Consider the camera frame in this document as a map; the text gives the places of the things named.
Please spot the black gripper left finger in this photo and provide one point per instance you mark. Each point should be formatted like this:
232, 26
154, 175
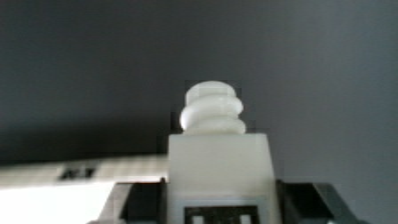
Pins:
136, 205

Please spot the white table leg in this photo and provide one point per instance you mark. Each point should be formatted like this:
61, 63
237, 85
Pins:
72, 192
221, 191

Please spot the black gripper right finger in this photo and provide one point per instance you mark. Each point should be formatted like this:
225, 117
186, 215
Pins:
312, 204

